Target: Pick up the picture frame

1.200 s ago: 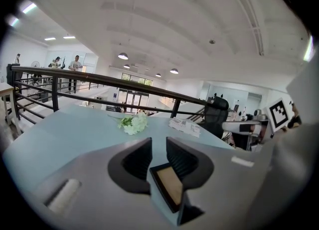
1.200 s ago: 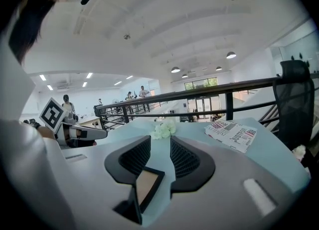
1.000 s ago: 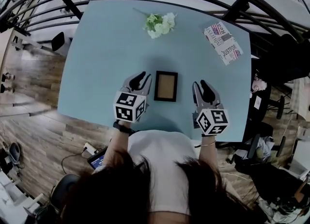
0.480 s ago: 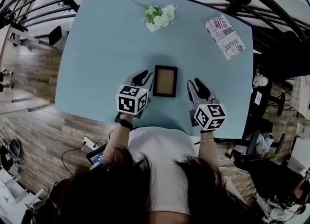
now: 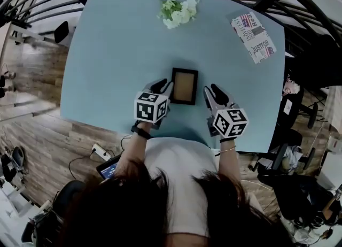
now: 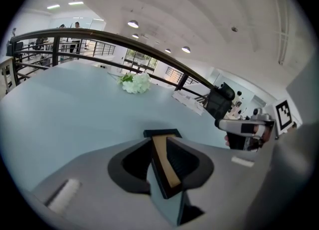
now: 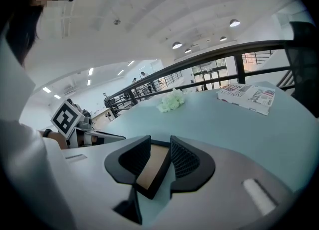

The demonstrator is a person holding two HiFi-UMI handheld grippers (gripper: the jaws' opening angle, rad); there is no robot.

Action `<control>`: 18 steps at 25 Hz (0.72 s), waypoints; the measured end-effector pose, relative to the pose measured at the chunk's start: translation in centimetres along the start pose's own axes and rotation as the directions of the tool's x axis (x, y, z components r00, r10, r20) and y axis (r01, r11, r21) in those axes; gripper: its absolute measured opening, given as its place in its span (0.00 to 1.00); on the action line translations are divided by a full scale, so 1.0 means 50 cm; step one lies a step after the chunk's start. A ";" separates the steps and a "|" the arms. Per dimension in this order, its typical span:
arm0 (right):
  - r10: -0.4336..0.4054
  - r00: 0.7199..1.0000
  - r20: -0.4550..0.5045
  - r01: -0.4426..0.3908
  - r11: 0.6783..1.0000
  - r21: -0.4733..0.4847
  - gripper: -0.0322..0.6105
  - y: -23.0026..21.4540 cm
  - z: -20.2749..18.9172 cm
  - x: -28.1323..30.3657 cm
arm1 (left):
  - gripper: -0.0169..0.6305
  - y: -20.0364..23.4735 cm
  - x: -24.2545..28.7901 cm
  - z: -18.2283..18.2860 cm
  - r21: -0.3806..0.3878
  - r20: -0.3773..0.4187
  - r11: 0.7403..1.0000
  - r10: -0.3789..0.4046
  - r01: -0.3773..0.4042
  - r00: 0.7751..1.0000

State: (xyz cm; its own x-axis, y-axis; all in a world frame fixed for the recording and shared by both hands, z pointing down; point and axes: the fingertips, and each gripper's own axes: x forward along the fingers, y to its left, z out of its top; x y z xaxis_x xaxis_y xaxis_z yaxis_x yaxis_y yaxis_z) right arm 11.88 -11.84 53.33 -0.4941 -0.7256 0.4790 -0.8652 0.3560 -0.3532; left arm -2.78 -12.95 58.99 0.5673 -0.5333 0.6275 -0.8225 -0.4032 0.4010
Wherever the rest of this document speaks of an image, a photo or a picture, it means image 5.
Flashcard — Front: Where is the person's white shirt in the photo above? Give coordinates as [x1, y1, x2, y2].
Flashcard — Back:
[144, 136, 222, 237]

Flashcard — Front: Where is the black table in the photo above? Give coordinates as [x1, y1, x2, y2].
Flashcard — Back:
[277, 33, 335, 137]

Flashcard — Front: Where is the black cable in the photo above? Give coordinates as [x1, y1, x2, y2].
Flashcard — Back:
[120, 135, 132, 152]
[68, 151, 94, 181]

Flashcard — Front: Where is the black picture frame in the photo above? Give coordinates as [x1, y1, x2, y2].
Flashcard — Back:
[168, 67, 199, 106]

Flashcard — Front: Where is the printed flag card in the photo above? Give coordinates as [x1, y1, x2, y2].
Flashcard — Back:
[230, 11, 277, 65]

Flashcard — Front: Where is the blue screen phone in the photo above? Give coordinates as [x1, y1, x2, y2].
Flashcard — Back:
[96, 155, 122, 180]

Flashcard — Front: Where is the grey garment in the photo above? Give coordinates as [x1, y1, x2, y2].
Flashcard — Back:
[282, 145, 307, 172]

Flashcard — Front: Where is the white card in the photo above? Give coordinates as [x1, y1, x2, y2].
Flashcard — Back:
[283, 98, 294, 115]

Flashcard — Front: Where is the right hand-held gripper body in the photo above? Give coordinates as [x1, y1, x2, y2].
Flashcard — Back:
[206, 103, 249, 139]

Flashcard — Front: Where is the person's right forearm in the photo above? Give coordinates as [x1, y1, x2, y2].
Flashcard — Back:
[217, 137, 241, 185]

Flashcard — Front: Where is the person's left forearm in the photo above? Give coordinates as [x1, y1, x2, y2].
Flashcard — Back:
[114, 121, 152, 177]

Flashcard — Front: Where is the pale plush toy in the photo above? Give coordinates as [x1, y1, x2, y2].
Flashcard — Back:
[282, 78, 301, 96]

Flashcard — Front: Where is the black office chair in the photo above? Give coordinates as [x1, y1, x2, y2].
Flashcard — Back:
[251, 143, 317, 185]

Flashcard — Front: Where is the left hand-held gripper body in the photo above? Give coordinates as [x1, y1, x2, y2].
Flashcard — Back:
[134, 90, 171, 131]

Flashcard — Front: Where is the black oval seat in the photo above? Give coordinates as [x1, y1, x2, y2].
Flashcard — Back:
[54, 20, 69, 44]

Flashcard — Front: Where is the black wristband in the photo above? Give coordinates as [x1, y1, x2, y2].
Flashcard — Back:
[130, 127, 152, 140]

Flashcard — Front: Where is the white artificial flower bunch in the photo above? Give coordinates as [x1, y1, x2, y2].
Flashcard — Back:
[146, 0, 200, 29]

